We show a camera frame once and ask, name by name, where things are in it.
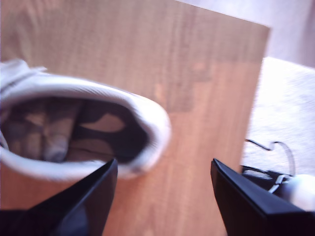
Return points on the white leather sneaker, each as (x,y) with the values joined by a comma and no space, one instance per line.
(157,123)

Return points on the white rounded object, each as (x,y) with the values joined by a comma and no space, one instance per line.
(302,189)

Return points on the pale textured rug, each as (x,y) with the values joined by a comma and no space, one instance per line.
(290,103)

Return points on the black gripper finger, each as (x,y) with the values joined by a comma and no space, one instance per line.
(246,209)
(93,201)

